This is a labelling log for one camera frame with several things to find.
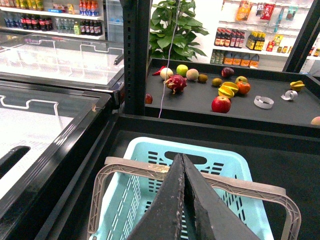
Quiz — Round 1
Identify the light blue plastic basket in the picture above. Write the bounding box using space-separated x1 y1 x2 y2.
88 136 275 240

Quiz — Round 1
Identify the glass top freezer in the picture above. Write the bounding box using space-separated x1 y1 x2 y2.
0 34 124 238

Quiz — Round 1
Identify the black display tray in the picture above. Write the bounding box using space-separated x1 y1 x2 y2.
145 58 320 138

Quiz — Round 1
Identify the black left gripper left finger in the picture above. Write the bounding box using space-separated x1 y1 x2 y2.
128 153 185 240

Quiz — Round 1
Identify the red apple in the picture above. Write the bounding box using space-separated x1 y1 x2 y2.
211 96 231 113

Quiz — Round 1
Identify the yellow star fruit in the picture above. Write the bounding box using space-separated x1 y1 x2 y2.
290 80 305 92
222 81 239 94
218 85 235 99

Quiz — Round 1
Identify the black shelf post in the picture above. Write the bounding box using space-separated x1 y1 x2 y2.
120 0 152 116
282 0 320 73

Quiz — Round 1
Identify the pale peach front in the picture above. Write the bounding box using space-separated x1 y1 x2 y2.
310 116 320 126

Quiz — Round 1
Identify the dark purple fruit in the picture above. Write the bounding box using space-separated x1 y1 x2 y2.
221 67 235 78

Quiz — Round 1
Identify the right store sauce shelf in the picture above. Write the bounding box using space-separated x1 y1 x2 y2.
210 0 315 72

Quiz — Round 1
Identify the green potted plant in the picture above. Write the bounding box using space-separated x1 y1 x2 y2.
149 0 209 61

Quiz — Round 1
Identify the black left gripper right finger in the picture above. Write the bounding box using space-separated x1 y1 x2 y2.
182 154 258 240

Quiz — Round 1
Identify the glass door refrigerator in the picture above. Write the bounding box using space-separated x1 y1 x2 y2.
105 0 124 43

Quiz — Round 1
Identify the brown kiwi left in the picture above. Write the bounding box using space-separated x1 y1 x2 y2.
198 74 208 83

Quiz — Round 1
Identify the red yellow mango fruit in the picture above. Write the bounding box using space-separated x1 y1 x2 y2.
235 75 248 84

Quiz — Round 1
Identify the brown kiwi right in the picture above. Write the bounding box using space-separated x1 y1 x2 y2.
211 77 223 87

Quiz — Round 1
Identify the green apple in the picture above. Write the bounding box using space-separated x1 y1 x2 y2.
176 64 189 77

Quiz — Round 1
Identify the left store drink shelf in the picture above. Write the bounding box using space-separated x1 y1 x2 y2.
0 0 106 40

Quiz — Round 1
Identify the white tape ring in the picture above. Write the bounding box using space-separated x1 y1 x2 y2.
253 95 275 110

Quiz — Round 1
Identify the yellow star fruit far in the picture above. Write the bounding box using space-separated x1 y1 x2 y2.
290 80 305 92

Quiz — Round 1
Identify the brown kiwi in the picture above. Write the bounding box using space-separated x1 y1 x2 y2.
198 74 208 83
211 77 223 87

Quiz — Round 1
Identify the pink dragon fruit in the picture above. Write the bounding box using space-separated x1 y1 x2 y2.
164 74 187 94

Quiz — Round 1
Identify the white hanging cable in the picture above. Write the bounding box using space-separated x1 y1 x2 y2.
158 0 182 119

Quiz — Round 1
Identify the black shelf post left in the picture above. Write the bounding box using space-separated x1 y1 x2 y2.
120 0 152 116

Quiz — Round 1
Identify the orange persimmon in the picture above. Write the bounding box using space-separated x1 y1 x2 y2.
236 81 251 95

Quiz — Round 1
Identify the small dark red fruit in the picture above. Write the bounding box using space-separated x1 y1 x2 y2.
144 93 153 104

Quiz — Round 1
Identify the white round fruit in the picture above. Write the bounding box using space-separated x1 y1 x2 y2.
160 67 174 80

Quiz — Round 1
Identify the pale round peach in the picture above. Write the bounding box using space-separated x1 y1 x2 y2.
186 68 199 81

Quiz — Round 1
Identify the yellow star fruit front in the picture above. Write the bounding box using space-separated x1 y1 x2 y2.
218 85 235 99

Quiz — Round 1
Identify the yellow star fruit back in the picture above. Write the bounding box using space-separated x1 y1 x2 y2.
222 81 239 94

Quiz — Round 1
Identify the red chili pepper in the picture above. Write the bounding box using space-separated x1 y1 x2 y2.
152 66 166 76

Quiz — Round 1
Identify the black shelf post right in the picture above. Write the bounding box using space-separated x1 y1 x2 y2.
282 0 320 73

